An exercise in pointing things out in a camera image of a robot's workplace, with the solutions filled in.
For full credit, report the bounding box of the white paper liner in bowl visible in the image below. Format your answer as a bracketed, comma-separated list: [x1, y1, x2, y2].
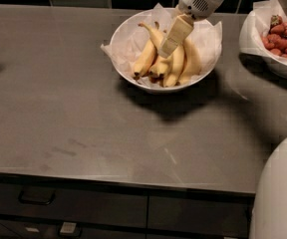
[100, 2, 223, 89]

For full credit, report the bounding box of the lower drawer handle with label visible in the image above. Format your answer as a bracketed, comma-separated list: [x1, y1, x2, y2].
[58, 222, 82, 239]

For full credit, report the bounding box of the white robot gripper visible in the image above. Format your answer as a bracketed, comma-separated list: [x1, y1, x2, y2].
[157, 0, 223, 58]

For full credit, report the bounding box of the cabinet drawer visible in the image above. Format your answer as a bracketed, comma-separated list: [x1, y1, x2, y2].
[147, 196, 248, 238]
[0, 183, 147, 228]

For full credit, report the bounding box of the long curved yellow banana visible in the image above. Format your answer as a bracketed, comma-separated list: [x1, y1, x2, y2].
[139, 22, 172, 78]

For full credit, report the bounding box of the leftmost yellow banana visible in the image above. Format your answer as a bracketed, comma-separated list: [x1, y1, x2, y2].
[133, 39, 156, 78]

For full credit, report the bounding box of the white bowl with strawberries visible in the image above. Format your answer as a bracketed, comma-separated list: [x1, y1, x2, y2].
[239, 12, 287, 79]

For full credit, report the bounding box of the left drawer handle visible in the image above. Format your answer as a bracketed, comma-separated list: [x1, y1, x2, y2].
[18, 187, 55, 205]

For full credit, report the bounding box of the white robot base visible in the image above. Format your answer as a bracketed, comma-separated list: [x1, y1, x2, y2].
[249, 138, 287, 239]

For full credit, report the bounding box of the pile of red strawberries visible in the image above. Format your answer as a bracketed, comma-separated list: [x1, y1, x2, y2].
[261, 15, 287, 59]

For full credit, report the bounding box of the white paper liner right bowl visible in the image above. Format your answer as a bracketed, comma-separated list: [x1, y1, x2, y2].
[239, 0, 287, 78]

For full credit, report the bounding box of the rightmost yellow banana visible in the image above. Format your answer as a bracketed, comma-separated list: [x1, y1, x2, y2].
[178, 39, 201, 85]

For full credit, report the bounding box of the left cabinet drawer front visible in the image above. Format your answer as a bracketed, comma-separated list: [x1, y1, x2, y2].
[0, 183, 147, 228]

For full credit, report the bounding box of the white bowl with bananas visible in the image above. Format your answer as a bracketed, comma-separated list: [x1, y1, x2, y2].
[109, 7, 222, 95]

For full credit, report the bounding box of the right cabinet drawer front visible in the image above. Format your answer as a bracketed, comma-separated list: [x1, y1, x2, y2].
[147, 196, 248, 238]

